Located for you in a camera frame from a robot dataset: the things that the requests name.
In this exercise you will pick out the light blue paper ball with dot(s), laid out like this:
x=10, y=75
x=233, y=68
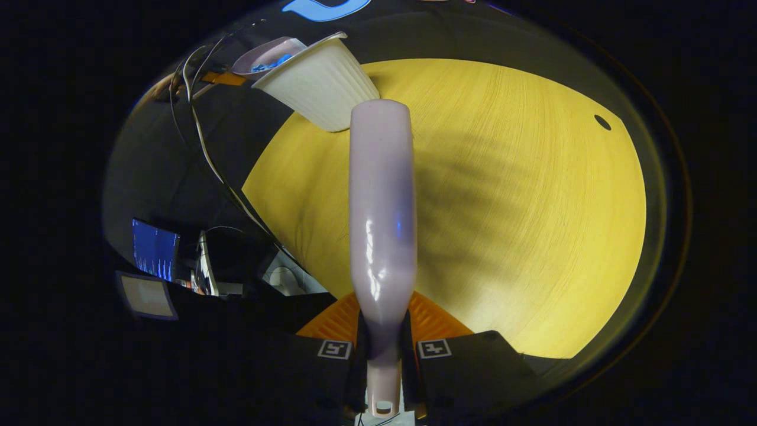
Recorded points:
x=260, y=67

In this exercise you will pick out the small pale pink broom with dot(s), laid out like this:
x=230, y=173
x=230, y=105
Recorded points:
x=381, y=207

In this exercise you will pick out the pale lit tablet screen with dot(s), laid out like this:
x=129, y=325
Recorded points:
x=146, y=296

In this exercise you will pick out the white upright object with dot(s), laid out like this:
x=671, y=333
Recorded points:
x=207, y=266

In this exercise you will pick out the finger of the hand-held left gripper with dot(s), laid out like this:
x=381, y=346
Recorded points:
x=222, y=78

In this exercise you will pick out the pale pink dustpan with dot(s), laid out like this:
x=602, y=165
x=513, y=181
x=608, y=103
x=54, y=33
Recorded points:
x=266, y=50

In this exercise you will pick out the dark blue paper ball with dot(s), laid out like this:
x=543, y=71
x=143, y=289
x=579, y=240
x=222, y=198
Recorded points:
x=281, y=60

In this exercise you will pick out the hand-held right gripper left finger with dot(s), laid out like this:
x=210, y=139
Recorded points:
x=356, y=373

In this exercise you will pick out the blue lit monitor screen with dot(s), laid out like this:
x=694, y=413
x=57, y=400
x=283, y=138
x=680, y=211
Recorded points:
x=155, y=248

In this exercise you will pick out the white ribbed garbage bin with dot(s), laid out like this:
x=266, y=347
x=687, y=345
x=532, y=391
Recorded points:
x=319, y=89

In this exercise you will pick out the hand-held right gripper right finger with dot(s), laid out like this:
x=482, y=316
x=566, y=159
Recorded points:
x=411, y=373

